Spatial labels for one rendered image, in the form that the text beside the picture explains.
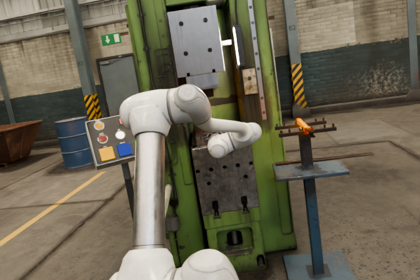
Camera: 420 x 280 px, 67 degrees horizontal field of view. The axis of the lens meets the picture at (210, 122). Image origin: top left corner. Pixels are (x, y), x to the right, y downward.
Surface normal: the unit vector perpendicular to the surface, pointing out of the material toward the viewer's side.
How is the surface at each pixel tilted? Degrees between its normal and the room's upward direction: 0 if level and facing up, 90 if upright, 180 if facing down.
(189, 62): 90
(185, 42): 90
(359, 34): 91
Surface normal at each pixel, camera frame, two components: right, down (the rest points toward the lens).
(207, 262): -0.04, -0.99
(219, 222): 0.04, 0.15
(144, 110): -0.15, -0.30
